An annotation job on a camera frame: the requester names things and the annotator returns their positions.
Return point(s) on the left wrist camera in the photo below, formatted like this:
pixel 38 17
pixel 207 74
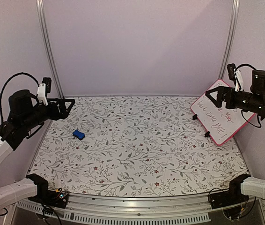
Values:
pixel 43 89

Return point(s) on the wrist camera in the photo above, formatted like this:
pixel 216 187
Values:
pixel 43 89
pixel 234 75

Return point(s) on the front aluminium rail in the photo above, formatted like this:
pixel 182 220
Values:
pixel 174 210

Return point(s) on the right aluminium frame post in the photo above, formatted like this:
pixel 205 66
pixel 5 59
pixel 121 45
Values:
pixel 230 38

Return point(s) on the pink framed whiteboard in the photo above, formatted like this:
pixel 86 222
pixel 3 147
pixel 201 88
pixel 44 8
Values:
pixel 222 123

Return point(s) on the aluminium frame post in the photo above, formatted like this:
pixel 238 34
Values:
pixel 48 48
pixel 230 38

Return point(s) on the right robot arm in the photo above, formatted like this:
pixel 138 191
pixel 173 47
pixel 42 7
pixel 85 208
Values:
pixel 243 186

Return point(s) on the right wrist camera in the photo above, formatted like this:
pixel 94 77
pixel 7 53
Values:
pixel 234 75

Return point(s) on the left aluminium frame post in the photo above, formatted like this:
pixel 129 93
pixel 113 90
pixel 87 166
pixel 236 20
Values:
pixel 48 48

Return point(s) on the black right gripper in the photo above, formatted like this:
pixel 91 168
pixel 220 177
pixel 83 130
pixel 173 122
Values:
pixel 222 91

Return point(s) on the black stand foot left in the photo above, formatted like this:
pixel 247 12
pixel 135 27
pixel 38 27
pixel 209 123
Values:
pixel 195 117

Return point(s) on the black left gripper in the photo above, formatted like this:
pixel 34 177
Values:
pixel 64 114

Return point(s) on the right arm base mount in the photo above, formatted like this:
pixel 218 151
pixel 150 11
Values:
pixel 233 205

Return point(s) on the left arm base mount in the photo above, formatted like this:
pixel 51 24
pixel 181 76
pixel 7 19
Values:
pixel 54 198

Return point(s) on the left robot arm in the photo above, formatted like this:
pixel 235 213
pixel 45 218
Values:
pixel 11 137

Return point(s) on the blue whiteboard eraser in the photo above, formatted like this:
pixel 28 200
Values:
pixel 79 135

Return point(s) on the floral table mat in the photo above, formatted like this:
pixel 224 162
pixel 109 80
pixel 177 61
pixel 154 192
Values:
pixel 135 147

